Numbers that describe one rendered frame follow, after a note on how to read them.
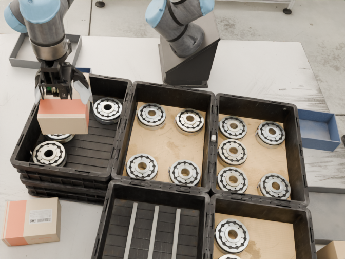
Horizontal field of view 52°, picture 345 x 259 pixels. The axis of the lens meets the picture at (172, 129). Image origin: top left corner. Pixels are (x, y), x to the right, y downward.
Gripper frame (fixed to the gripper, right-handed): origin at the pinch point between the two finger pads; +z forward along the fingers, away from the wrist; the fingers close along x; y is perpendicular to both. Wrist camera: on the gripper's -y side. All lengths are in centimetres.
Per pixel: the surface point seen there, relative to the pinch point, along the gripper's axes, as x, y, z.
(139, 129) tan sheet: 21.2, -8.2, 26.8
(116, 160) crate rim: 13.6, 9.1, 18.0
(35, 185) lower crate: -12.6, 11.6, 29.0
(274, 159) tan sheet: 69, 5, 27
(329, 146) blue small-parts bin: 98, -6, 37
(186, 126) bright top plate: 37.6, -7.4, 23.8
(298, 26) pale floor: 164, -174, 111
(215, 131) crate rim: 46.0, -0.3, 16.8
